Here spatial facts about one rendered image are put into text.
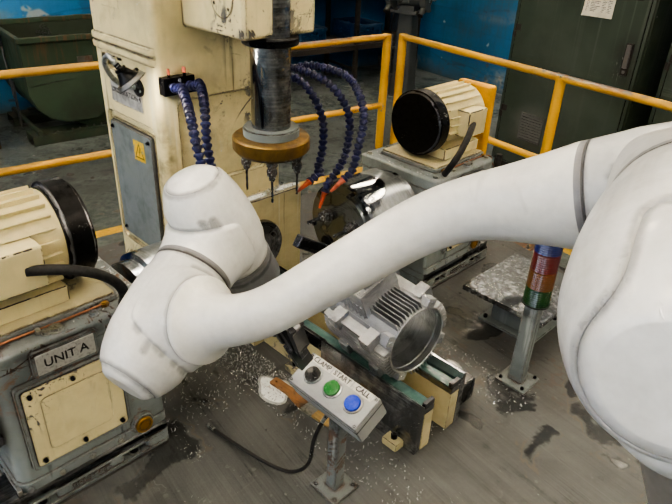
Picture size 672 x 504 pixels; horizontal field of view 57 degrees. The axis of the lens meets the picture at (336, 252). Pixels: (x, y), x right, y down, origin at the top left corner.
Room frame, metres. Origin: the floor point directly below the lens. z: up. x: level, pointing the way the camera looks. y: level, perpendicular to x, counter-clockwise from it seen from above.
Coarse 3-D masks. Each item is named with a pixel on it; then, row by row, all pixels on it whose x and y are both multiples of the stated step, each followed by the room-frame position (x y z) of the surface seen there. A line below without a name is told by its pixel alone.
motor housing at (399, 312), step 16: (400, 288) 1.13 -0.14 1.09; (336, 304) 1.13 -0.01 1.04; (384, 304) 1.06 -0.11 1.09; (400, 304) 1.05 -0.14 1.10; (416, 304) 1.04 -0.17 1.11; (352, 320) 1.08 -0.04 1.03; (368, 320) 1.06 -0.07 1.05; (384, 320) 1.03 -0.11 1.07; (400, 320) 1.02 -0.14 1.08; (416, 320) 1.14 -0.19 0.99; (432, 320) 1.11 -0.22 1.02; (352, 336) 1.06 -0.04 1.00; (400, 336) 1.13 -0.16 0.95; (416, 336) 1.12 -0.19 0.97; (432, 336) 1.10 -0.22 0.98; (384, 352) 0.99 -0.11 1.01; (400, 352) 1.09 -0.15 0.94; (416, 352) 1.09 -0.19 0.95; (384, 368) 0.99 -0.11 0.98; (400, 368) 1.03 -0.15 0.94; (416, 368) 1.06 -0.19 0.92
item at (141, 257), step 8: (144, 248) 1.12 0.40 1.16; (152, 248) 1.12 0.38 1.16; (128, 256) 1.10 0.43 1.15; (136, 256) 1.08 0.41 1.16; (144, 256) 1.08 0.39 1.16; (152, 256) 1.08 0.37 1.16; (112, 264) 1.10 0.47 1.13; (120, 264) 1.07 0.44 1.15; (128, 264) 1.06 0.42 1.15; (136, 264) 1.07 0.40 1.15; (144, 264) 1.06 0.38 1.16; (120, 272) 1.08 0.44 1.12; (128, 272) 1.05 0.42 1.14; (136, 272) 1.04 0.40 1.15; (128, 280) 1.05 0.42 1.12
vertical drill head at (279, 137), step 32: (288, 0) 1.35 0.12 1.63; (288, 32) 1.35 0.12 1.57; (256, 64) 1.33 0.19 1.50; (288, 64) 1.35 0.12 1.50; (256, 96) 1.34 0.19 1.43; (288, 96) 1.35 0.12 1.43; (256, 128) 1.34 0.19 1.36; (288, 128) 1.35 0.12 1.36; (256, 160) 1.29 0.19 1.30; (288, 160) 1.30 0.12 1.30
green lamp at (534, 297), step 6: (528, 288) 1.17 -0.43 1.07; (528, 294) 1.17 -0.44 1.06; (534, 294) 1.16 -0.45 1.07; (540, 294) 1.15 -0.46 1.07; (546, 294) 1.16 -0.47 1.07; (528, 300) 1.17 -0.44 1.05; (534, 300) 1.16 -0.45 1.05; (540, 300) 1.15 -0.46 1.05; (546, 300) 1.16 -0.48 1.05; (534, 306) 1.16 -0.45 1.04; (540, 306) 1.15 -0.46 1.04; (546, 306) 1.16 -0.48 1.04
